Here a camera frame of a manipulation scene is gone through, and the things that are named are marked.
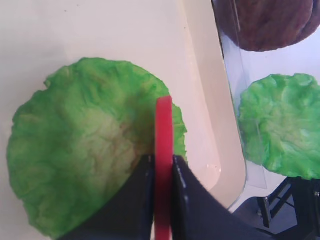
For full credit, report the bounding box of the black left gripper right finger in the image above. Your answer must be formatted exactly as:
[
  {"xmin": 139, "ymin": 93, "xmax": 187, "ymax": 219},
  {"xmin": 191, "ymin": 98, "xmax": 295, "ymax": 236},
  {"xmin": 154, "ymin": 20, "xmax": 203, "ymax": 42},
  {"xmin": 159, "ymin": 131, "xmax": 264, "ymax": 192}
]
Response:
[{"xmin": 171, "ymin": 155, "xmax": 271, "ymax": 240}]

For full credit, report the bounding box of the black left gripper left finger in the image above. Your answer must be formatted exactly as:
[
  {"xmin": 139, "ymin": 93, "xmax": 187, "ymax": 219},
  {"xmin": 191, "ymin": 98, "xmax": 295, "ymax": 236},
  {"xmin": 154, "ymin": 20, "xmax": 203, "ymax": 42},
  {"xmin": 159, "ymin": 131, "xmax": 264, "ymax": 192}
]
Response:
[{"xmin": 60, "ymin": 155, "xmax": 155, "ymax": 240}]

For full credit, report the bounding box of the green lettuce leaf on bun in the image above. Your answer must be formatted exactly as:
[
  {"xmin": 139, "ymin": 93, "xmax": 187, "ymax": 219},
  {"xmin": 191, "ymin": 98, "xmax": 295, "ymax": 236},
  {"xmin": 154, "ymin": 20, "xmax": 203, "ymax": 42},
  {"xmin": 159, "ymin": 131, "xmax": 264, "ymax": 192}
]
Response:
[{"xmin": 6, "ymin": 56, "xmax": 188, "ymax": 239}]

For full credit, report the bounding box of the green lettuce leaf in rack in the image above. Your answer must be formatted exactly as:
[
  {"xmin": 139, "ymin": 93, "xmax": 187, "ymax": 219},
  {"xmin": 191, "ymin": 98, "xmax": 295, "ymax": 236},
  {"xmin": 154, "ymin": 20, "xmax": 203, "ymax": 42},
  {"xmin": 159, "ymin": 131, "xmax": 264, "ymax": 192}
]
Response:
[{"xmin": 240, "ymin": 73, "xmax": 320, "ymax": 180}]

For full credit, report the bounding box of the clear acrylic lettuce rack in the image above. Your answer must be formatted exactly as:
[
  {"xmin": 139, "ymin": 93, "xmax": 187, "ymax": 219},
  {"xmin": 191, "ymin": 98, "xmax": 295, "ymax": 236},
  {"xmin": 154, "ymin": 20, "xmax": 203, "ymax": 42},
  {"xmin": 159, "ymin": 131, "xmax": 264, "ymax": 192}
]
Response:
[{"xmin": 212, "ymin": 0, "xmax": 267, "ymax": 189}]

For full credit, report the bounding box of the front brown meat patty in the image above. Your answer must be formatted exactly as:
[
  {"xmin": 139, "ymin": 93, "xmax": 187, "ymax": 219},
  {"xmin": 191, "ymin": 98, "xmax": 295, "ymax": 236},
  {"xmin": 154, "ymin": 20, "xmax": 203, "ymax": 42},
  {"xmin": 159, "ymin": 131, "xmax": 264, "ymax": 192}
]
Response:
[{"xmin": 215, "ymin": 0, "xmax": 314, "ymax": 52}]

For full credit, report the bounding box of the brown meat patty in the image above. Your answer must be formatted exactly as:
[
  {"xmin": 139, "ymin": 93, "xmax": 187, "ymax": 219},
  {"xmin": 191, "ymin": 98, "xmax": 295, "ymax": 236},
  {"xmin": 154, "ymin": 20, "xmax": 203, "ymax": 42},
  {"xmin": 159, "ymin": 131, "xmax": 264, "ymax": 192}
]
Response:
[
  {"xmin": 293, "ymin": 0, "xmax": 320, "ymax": 45},
  {"xmin": 215, "ymin": 0, "xmax": 314, "ymax": 52}
]

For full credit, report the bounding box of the rear brown meat patty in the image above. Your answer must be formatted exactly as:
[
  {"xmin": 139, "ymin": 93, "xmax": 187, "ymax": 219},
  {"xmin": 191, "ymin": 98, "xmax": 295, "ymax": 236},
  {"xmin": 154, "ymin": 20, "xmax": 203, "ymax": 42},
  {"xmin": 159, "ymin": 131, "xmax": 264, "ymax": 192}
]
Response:
[{"xmin": 293, "ymin": 0, "xmax": 320, "ymax": 45}]

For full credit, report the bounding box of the white rectangular tray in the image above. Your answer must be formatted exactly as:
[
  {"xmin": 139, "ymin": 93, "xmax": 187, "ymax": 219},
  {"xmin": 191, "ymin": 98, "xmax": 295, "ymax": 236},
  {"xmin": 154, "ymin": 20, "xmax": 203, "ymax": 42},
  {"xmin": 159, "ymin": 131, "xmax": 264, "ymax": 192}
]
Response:
[{"xmin": 0, "ymin": 0, "xmax": 246, "ymax": 213}]

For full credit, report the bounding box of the black camera tripod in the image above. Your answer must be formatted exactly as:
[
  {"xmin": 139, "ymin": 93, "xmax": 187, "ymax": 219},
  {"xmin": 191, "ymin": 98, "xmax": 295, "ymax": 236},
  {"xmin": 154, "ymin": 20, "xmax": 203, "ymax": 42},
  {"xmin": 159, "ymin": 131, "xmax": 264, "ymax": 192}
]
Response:
[{"xmin": 256, "ymin": 177, "xmax": 320, "ymax": 240}]

